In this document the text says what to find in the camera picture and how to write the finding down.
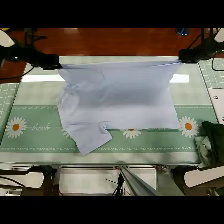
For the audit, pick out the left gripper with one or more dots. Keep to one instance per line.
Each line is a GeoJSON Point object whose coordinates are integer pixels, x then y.
{"type": "Point", "coordinates": [50, 62]}

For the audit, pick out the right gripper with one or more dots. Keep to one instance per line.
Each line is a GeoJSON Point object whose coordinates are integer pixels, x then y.
{"type": "Point", "coordinates": [188, 55]}

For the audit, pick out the light blue shirt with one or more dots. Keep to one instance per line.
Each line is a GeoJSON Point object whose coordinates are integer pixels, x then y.
{"type": "Point", "coordinates": [120, 100]}

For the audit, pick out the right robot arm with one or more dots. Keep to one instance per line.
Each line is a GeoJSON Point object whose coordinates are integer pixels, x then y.
{"type": "Point", "coordinates": [209, 44]}

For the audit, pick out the dark green garment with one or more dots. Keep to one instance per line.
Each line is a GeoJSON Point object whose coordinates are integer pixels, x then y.
{"type": "Point", "coordinates": [215, 140]}

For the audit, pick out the silver frame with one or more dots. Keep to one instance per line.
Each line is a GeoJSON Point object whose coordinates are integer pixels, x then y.
{"type": "Point", "coordinates": [140, 185]}

